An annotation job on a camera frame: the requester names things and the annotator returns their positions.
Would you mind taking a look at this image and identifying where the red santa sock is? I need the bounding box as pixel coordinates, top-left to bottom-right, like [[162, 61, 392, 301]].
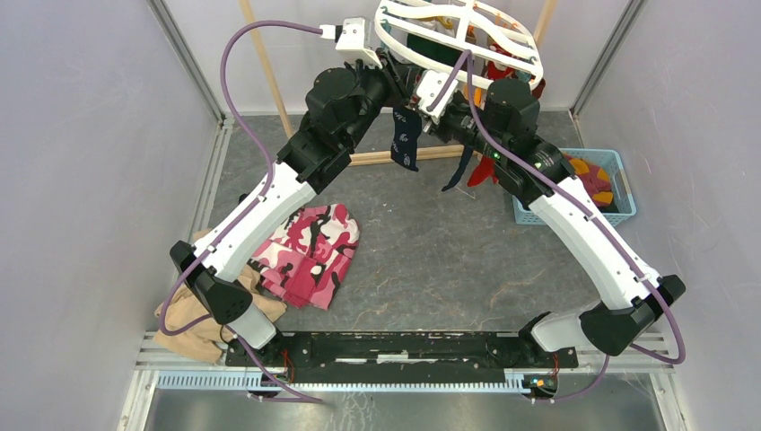
[[467, 155, 498, 188]]

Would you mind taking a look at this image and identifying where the white oval clip hanger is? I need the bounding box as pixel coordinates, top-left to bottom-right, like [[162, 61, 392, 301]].
[[372, 1, 544, 90]]

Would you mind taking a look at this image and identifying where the navy santa hat sock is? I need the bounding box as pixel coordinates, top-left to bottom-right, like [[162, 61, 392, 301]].
[[441, 146, 474, 192]]

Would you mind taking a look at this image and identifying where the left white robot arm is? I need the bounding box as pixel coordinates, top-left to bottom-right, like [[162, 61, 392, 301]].
[[170, 54, 426, 366]]

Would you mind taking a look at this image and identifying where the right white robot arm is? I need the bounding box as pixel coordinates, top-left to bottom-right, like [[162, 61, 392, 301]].
[[415, 77, 686, 366]]

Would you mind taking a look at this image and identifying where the wooden hanger stand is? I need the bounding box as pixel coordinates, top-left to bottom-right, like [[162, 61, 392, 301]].
[[250, 0, 557, 166]]

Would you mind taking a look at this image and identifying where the socks pile in basket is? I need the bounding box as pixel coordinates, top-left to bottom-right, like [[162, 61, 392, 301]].
[[565, 154, 615, 207]]

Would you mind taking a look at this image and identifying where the dark green sock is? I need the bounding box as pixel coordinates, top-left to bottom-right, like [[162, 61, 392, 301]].
[[406, 34, 461, 66]]

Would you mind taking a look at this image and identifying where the red patterned christmas sock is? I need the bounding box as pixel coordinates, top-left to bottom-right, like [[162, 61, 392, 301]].
[[483, 40, 533, 83]]

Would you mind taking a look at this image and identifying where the blue plastic basket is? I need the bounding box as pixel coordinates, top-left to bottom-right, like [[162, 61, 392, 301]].
[[507, 143, 636, 226]]

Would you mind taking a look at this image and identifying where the pink camouflage cloth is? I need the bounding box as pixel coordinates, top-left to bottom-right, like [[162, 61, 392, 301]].
[[249, 204, 360, 311]]

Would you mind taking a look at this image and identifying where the beige cloth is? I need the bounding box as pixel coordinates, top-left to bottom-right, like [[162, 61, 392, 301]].
[[153, 251, 287, 364]]

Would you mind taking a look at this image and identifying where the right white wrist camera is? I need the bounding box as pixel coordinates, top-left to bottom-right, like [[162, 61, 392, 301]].
[[414, 70, 458, 124]]

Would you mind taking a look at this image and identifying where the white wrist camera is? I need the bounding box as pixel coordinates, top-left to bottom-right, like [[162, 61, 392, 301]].
[[414, 70, 458, 124], [319, 17, 382, 69]]

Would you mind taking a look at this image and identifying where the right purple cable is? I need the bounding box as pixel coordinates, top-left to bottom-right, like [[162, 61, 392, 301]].
[[424, 48, 687, 406]]

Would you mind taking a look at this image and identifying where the purple cable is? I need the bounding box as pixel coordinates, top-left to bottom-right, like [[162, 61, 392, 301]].
[[424, 48, 687, 406], [157, 21, 340, 406]]

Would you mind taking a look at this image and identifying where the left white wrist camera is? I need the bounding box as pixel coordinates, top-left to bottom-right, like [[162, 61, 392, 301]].
[[319, 17, 382, 69]]

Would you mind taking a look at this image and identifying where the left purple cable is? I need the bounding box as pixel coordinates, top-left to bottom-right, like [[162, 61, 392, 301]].
[[157, 21, 340, 406]]

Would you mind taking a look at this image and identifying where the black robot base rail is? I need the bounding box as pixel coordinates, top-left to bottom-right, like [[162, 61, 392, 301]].
[[225, 331, 579, 383]]

